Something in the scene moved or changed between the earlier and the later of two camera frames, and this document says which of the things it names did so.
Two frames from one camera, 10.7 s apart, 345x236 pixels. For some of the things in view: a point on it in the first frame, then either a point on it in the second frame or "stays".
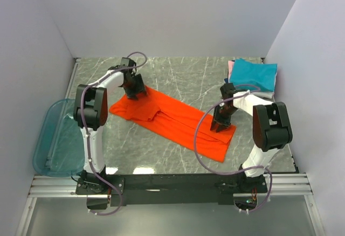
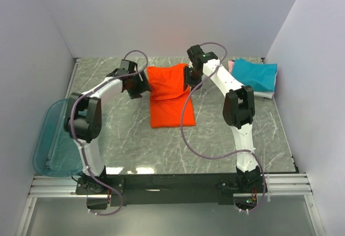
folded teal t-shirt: [248, 76] stays
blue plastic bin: [59, 150] stays
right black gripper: [222, 123] to [187, 81]
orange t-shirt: [178, 122] to [170, 105]
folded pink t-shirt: [230, 64] stays
